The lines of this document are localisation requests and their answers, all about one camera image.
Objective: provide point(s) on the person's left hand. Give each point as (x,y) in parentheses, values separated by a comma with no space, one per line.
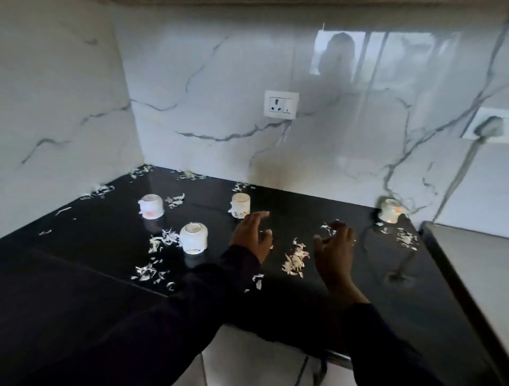
(248,236)

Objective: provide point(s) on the person's left forearm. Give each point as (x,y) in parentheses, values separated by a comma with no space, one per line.
(159,330)

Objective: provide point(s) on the white wall socket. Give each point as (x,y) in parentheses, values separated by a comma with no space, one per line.
(469,131)
(281,104)

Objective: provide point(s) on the person's right forearm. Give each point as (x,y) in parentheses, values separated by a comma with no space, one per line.
(377,350)

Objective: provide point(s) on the silver dishwasher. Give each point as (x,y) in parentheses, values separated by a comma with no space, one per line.
(469,270)

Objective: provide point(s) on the person's right hand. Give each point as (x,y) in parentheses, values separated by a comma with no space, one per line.
(338,258)

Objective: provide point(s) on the white base cabinet door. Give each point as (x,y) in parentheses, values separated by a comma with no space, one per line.
(254,358)
(342,375)

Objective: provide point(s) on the white plug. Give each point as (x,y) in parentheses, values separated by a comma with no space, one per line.
(490,127)

